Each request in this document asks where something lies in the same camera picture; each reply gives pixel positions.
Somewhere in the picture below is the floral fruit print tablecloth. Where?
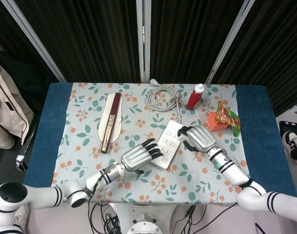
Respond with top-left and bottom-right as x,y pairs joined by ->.
50,82 -> 251,204

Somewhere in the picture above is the black and white sneaker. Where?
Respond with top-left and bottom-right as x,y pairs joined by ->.
282,130 -> 297,164

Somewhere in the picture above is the black cable bundle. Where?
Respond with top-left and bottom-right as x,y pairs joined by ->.
178,201 -> 238,234
87,202 -> 123,234

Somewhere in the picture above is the dark red folding fan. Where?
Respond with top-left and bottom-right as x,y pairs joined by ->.
101,92 -> 122,154

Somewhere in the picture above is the red sauce bottle white cap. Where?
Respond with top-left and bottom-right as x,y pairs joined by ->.
186,83 -> 204,110

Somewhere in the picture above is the black chair chrome frame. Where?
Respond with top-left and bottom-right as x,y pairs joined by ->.
0,46 -> 54,173

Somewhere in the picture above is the slanted white frame post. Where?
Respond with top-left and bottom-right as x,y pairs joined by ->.
0,0 -> 67,83
205,0 -> 256,84

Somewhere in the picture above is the beige jacket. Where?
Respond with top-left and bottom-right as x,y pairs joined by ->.
0,43 -> 36,150

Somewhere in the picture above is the black pleated curtain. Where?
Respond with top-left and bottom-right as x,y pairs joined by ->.
0,0 -> 297,117

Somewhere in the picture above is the upright white frame post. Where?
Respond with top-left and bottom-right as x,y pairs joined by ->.
136,0 -> 153,83

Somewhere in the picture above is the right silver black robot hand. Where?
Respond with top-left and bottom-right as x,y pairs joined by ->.
177,124 -> 217,154

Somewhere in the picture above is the white cable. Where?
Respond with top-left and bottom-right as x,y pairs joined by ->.
144,78 -> 185,122

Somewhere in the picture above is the colourful snack packet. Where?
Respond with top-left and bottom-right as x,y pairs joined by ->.
214,100 -> 241,137

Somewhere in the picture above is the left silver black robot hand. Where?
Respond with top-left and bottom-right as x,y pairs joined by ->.
120,137 -> 163,175

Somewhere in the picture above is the white power strip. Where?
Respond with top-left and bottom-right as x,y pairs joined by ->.
149,119 -> 184,170

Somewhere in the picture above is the orange block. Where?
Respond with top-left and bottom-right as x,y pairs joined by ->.
206,112 -> 229,132

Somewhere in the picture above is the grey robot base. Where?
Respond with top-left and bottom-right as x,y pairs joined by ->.
109,202 -> 178,234

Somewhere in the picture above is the blue table cover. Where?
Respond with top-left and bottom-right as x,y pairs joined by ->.
23,82 -> 297,198

